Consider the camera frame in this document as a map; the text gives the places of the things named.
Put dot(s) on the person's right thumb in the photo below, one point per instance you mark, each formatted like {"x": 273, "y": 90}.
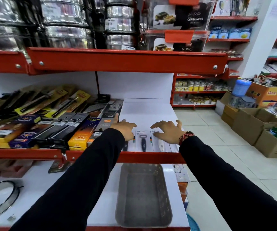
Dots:
{"x": 157, "y": 134}

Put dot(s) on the person's right forearm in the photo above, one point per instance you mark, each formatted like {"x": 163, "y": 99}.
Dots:
{"x": 230, "y": 187}

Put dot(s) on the packaged white kitchen tool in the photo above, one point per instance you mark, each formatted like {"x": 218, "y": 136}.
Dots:
{"x": 162, "y": 146}

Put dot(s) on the red edged white shelf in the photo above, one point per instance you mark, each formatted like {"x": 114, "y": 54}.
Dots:
{"x": 148, "y": 113}

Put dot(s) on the packaged black bottle opener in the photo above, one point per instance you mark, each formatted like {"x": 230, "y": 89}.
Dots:
{"x": 143, "y": 141}

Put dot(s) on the person's left little finger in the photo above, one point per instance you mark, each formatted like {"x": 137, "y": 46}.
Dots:
{"x": 123, "y": 117}

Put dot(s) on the black slim tool box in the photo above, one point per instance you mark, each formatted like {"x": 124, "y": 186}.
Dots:
{"x": 54, "y": 128}
{"x": 67, "y": 132}

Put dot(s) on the clear plastic storage containers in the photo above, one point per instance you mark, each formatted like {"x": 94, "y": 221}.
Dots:
{"x": 242, "y": 102}

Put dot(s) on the white carded small package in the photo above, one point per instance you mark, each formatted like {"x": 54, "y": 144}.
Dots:
{"x": 180, "y": 173}

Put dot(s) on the orange printed cardboard box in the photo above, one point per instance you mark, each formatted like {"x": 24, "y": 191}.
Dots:
{"x": 266, "y": 95}

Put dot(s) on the small brown cardboard box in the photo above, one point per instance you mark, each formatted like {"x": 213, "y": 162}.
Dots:
{"x": 229, "y": 116}

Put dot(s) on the stack of steel cake tins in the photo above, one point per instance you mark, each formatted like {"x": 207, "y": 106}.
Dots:
{"x": 66, "y": 24}

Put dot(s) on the round steel sieve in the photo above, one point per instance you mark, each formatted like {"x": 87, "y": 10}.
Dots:
{"x": 13, "y": 197}

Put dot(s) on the person's right hand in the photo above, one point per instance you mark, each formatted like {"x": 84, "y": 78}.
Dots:
{"x": 171, "y": 133}

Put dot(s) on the red background shelving unit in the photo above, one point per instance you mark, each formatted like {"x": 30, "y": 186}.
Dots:
{"x": 227, "y": 40}

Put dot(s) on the packaged flat steel grater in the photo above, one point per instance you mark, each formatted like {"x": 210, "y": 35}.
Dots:
{"x": 110, "y": 113}

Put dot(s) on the person's left forearm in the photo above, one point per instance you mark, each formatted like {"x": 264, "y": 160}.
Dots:
{"x": 80, "y": 185}

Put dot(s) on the clear container with orange lid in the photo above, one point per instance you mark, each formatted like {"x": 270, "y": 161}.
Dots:
{"x": 189, "y": 14}
{"x": 177, "y": 42}

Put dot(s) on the packaged dark kitchen tool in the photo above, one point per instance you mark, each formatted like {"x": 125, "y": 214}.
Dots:
{"x": 126, "y": 146}

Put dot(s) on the orange packets on shelf side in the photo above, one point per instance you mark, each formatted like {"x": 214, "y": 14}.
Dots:
{"x": 183, "y": 191}

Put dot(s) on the person's left hand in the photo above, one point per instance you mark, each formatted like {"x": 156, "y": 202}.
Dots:
{"x": 121, "y": 128}

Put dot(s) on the boxed goods on top shelf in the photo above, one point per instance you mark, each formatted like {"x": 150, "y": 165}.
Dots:
{"x": 232, "y": 5}

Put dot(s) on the dark hanging card tag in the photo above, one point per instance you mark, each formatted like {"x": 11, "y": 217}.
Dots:
{"x": 56, "y": 167}

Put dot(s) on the row of small glass jars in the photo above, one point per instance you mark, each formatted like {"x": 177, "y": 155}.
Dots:
{"x": 204, "y": 100}

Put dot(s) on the row of blue packets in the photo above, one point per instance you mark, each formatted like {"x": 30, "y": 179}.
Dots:
{"x": 230, "y": 33}

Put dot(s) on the pile of yellow carded tools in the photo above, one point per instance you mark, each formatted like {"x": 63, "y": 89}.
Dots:
{"x": 39, "y": 101}

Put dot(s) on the row of yellow lidded jars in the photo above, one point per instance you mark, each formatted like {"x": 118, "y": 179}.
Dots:
{"x": 196, "y": 87}

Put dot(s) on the red metal shelf with screws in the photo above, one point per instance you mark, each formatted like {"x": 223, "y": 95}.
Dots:
{"x": 126, "y": 61}

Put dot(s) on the large brown cardboard box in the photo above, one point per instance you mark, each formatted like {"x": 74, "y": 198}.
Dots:
{"x": 249, "y": 127}

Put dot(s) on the brown box with plastic bowls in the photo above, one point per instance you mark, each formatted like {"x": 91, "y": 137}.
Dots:
{"x": 271, "y": 147}

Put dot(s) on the person's left thumb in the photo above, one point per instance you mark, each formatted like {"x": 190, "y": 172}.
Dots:
{"x": 131, "y": 137}

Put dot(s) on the person's right little finger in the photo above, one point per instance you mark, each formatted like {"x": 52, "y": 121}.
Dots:
{"x": 178, "y": 123}

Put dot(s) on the blue lidded plastic jar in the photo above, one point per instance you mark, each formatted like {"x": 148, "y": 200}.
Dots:
{"x": 241, "y": 87}

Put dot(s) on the grey rectangular baking tray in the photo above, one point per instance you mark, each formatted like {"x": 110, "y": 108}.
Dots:
{"x": 143, "y": 197}

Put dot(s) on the teal plastic basket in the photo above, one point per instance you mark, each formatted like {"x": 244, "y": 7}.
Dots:
{"x": 192, "y": 223}

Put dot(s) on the red edged bottom shelf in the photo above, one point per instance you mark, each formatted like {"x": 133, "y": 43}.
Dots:
{"x": 100, "y": 214}

